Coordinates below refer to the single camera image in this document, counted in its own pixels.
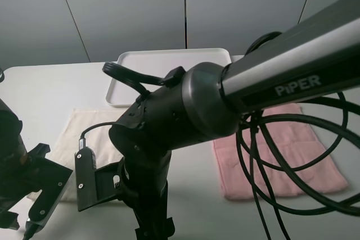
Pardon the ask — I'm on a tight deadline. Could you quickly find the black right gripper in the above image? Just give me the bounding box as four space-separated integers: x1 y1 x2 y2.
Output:
118 150 175 239

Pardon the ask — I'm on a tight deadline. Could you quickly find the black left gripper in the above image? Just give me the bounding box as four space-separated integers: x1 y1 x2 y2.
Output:
1 143 50 230

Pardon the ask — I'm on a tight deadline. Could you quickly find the cream white towel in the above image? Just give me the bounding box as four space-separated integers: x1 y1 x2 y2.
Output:
26 107 133 202

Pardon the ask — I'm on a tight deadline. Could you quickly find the pink towel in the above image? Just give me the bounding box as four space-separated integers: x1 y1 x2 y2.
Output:
213 122 348 201

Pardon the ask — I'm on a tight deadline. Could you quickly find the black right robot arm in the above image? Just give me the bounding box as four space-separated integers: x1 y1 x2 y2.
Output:
103 0 359 239

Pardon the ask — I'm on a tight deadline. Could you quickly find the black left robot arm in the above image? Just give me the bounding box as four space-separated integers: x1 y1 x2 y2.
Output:
1 101 59 239

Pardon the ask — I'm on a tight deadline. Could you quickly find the white rectangular plastic tray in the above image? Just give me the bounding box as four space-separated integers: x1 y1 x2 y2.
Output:
105 48 232 107

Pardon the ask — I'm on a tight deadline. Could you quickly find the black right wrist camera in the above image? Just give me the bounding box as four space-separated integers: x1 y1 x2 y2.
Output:
75 138 123 212

